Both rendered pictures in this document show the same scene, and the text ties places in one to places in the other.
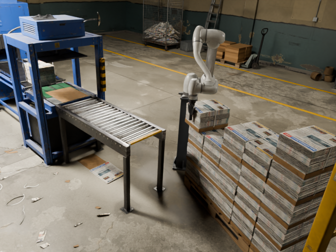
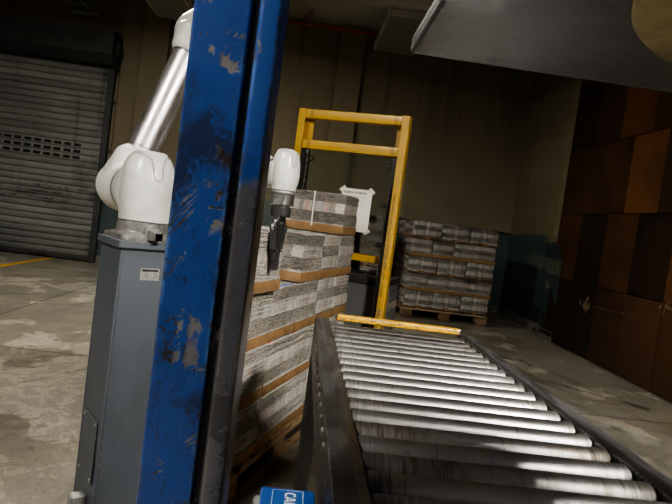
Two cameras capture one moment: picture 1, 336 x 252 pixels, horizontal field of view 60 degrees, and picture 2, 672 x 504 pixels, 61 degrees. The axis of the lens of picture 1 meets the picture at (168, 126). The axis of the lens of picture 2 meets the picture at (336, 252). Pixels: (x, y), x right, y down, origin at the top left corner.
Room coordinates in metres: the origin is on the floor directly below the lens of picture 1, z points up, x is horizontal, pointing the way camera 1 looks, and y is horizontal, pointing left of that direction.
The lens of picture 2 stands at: (4.11, 1.44, 1.13)
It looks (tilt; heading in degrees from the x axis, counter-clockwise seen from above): 3 degrees down; 225
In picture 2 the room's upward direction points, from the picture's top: 8 degrees clockwise
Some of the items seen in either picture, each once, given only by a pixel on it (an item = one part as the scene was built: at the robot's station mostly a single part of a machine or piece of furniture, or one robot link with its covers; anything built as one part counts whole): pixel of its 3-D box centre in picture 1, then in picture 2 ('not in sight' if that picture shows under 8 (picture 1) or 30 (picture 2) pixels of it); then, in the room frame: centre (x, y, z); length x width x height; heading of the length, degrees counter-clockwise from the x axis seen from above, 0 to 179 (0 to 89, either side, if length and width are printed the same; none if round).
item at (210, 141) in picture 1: (230, 179); (251, 364); (2.47, -0.68, 0.42); 1.17 x 0.39 x 0.83; 29
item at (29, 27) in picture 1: (53, 26); not in sight; (3.67, 1.47, 1.65); 0.60 x 0.45 x 0.20; 139
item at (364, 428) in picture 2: (90, 109); (480, 449); (3.22, 0.95, 0.77); 0.47 x 0.05 x 0.05; 139
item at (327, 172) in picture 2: not in sight; (344, 201); (1.44, -1.25, 1.28); 0.57 x 0.01 x 0.65; 119
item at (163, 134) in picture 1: (124, 115); (326, 394); (3.19, 0.54, 0.74); 1.34 x 0.05 x 0.12; 49
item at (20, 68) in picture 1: (24, 76); not in sight; (4.42, 2.32, 0.75); 1.53 x 0.64 x 0.10; 49
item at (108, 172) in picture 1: (108, 171); not in sight; (3.03, 0.73, 0.01); 0.37 x 0.28 x 0.01; 49
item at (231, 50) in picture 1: (230, 53); not in sight; (9.28, -1.82, 0.28); 1.20 x 0.83 x 0.57; 49
